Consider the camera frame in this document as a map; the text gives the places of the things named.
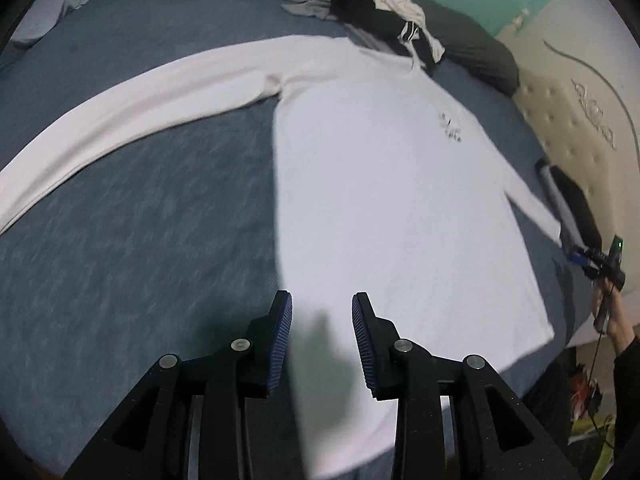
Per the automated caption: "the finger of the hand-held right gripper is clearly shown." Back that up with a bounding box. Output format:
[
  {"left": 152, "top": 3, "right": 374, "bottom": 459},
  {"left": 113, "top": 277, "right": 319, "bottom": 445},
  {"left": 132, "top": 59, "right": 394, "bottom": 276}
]
[
  {"left": 552, "top": 167, "right": 604, "bottom": 254},
  {"left": 535, "top": 158, "right": 581, "bottom": 254}
]

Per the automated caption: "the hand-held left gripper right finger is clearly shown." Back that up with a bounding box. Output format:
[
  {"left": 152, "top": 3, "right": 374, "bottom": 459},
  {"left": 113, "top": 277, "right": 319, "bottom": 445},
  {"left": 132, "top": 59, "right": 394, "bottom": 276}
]
[{"left": 351, "top": 291, "right": 582, "bottom": 480}]

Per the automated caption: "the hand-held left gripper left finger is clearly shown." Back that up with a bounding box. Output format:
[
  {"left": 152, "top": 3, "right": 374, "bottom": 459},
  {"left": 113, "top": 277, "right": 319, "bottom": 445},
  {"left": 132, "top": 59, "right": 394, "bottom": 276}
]
[{"left": 65, "top": 289, "right": 294, "bottom": 480}]

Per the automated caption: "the white long-sleeved shirt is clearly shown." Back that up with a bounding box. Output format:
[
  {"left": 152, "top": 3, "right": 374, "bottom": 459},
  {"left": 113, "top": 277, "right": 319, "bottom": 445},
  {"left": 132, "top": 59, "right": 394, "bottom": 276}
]
[{"left": 0, "top": 34, "right": 564, "bottom": 479}]

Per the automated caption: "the person's right forearm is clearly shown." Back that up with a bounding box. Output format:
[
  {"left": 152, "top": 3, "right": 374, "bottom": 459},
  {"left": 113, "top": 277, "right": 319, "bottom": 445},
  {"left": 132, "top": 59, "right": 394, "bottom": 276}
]
[{"left": 611, "top": 327, "right": 640, "bottom": 480}]

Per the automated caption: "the pile of black-white clothes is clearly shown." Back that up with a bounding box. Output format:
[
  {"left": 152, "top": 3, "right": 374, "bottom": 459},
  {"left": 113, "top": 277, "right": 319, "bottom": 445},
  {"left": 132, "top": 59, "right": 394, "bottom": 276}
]
[{"left": 280, "top": 0, "right": 402, "bottom": 54}]

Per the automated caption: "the person's right hand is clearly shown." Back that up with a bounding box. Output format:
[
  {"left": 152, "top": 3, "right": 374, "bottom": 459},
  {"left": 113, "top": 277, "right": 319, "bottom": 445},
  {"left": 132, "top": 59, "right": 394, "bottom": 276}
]
[{"left": 592, "top": 279, "right": 636, "bottom": 356}]

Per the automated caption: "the cream tufted headboard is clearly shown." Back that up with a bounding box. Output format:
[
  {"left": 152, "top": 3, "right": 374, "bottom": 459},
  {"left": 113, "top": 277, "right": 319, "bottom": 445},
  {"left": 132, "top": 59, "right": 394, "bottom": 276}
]
[{"left": 494, "top": 0, "right": 640, "bottom": 262}]

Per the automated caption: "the colourful printed paper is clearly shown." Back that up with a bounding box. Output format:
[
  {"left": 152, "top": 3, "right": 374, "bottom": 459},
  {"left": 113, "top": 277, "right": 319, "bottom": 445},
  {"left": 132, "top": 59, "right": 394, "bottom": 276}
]
[{"left": 570, "top": 359, "right": 622, "bottom": 447}]

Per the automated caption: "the bed with blue sheet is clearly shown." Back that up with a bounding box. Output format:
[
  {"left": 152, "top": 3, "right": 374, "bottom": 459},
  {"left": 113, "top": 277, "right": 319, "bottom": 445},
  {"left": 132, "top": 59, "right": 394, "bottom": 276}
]
[{"left": 0, "top": 0, "right": 597, "bottom": 480}]

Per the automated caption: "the dark grey duvet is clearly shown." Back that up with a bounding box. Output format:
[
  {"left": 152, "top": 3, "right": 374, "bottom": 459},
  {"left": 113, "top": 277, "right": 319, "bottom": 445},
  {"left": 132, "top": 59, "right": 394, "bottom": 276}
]
[{"left": 102, "top": 0, "right": 521, "bottom": 97}]

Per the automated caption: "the crumpled white garment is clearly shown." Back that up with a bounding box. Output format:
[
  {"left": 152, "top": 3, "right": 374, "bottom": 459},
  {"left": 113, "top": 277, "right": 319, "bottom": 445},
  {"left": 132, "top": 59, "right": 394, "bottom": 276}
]
[{"left": 372, "top": 0, "right": 446, "bottom": 67}]

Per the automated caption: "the light grey sheet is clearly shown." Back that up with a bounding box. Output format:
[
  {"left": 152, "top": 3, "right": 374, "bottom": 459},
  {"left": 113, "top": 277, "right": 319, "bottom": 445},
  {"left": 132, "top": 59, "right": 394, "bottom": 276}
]
[{"left": 10, "top": 0, "right": 107, "bottom": 44}]

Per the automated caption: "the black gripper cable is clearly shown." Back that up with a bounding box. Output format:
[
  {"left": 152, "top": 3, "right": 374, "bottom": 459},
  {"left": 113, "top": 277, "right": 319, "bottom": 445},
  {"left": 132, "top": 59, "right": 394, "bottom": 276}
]
[{"left": 585, "top": 330, "right": 617, "bottom": 451}]

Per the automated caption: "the dark cable on headboard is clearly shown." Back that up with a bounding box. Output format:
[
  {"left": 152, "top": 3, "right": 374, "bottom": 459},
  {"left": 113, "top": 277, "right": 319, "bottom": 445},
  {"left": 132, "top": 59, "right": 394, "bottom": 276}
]
[{"left": 542, "top": 37, "right": 640, "bottom": 172}]

